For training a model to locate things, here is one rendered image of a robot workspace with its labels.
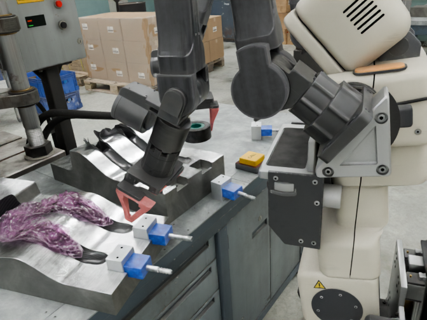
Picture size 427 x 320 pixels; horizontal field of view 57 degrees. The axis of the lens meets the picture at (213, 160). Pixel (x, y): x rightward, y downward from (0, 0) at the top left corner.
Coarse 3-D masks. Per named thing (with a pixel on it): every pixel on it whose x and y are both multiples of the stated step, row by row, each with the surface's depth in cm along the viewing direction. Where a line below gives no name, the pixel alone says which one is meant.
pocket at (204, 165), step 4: (200, 160) 115; (204, 160) 114; (192, 164) 112; (196, 164) 114; (200, 164) 116; (204, 164) 115; (208, 164) 114; (196, 168) 114; (200, 168) 115; (204, 168) 115; (208, 168) 112; (204, 172) 110
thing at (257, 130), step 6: (252, 126) 145; (258, 126) 144; (264, 126) 147; (270, 126) 147; (252, 132) 146; (258, 132) 145; (264, 132) 146; (270, 132) 145; (252, 138) 147; (258, 138) 147
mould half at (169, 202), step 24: (96, 144) 138; (120, 144) 121; (72, 168) 119; (96, 168) 112; (192, 168) 110; (216, 168) 115; (96, 192) 117; (168, 192) 99; (192, 192) 107; (168, 216) 101
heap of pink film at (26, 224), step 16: (64, 192) 94; (16, 208) 96; (32, 208) 95; (48, 208) 94; (64, 208) 92; (80, 208) 92; (96, 208) 94; (0, 224) 91; (16, 224) 90; (32, 224) 87; (48, 224) 85; (96, 224) 92; (0, 240) 87; (16, 240) 85; (32, 240) 82; (48, 240) 82; (64, 240) 83; (80, 256) 83
